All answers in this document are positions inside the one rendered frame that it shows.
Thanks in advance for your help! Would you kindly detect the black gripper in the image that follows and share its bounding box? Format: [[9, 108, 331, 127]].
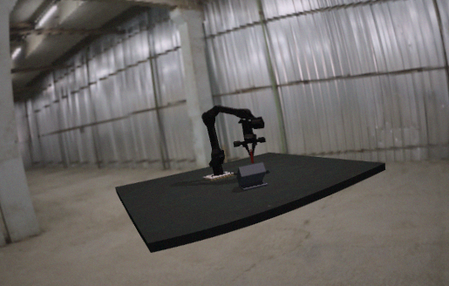
[[234, 129, 265, 157]]

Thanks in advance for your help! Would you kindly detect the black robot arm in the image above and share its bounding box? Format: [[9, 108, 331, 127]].
[[201, 105, 264, 176]]

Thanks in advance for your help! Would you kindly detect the grey square panel with hole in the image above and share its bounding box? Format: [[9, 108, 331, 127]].
[[237, 163, 269, 191]]

